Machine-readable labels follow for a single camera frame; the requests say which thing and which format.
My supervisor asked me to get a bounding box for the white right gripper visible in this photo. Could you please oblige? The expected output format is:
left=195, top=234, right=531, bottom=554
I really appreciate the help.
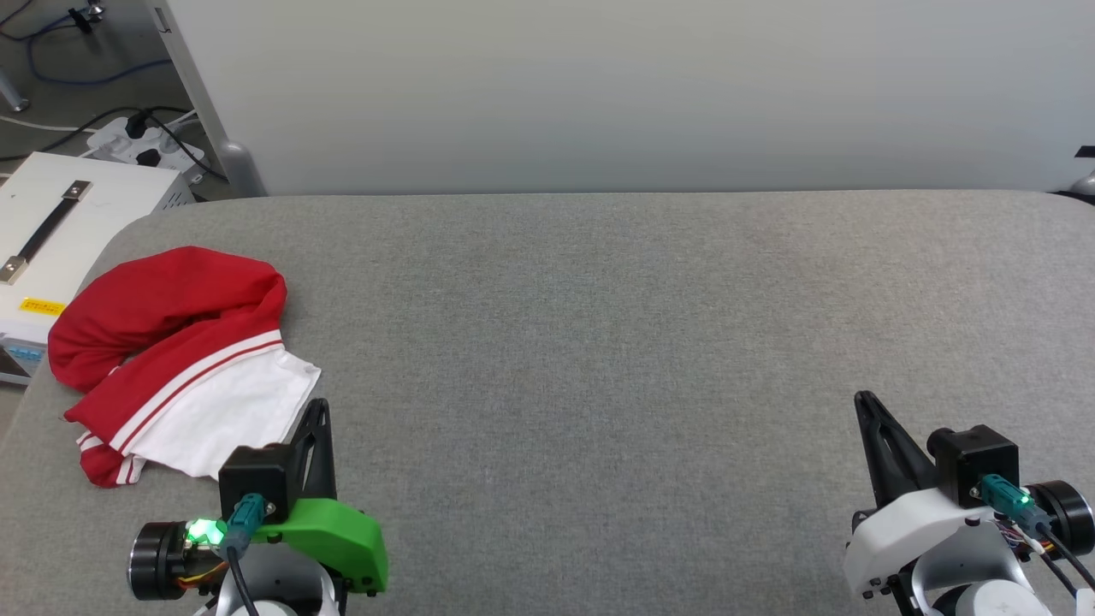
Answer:
left=843, top=391, right=1040, bottom=604

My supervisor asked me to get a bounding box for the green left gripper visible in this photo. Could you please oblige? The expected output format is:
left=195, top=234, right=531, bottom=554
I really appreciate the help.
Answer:
left=255, top=398, right=390, bottom=595

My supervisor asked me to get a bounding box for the red and white jersey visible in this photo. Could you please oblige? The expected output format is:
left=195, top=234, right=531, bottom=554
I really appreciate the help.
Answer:
left=47, top=246, right=323, bottom=489

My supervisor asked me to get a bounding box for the white metal equipment box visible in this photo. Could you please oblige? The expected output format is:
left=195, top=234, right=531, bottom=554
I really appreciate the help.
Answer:
left=0, top=152, right=196, bottom=386

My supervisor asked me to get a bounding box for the white power strip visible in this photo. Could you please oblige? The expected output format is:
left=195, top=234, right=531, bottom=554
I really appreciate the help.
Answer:
left=86, top=115, right=208, bottom=185

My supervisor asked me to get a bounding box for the grey metal stand leg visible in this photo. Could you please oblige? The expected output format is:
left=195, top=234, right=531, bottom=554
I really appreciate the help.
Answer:
left=0, top=68, right=31, bottom=114

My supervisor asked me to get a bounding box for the black clamp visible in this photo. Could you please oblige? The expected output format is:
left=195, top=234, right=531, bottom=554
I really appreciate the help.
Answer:
left=67, top=0, right=108, bottom=35

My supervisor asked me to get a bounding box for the left teal plug camera cable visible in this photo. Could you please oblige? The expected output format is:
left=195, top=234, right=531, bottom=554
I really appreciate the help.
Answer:
left=221, top=494, right=270, bottom=616

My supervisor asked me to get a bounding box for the teal plug camera cable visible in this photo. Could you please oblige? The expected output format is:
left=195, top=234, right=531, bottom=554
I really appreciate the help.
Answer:
left=221, top=494, right=270, bottom=616
left=975, top=475, right=1095, bottom=600

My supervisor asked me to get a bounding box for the right teal plug camera cable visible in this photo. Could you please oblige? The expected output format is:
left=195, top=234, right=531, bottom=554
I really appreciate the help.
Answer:
left=975, top=475, right=1095, bottom=600

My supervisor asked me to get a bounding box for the grey partition post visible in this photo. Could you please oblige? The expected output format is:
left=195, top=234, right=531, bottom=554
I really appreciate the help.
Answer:
left=1051, top=145, right=1095, bottom=206
left=145, top=0, right=268, bottom=198

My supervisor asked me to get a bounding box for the black box carry handle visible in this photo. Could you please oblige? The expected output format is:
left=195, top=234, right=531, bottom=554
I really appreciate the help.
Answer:
left=0, top=180, right=93, bottom=285

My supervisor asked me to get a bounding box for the black power cable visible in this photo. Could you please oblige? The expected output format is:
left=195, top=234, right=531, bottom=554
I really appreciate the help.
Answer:
left=0, top=105, right=228, bottom=182

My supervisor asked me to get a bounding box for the blue floor cable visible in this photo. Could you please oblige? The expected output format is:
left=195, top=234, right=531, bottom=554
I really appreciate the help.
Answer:
left=24, top=13, right=172, bottom=86

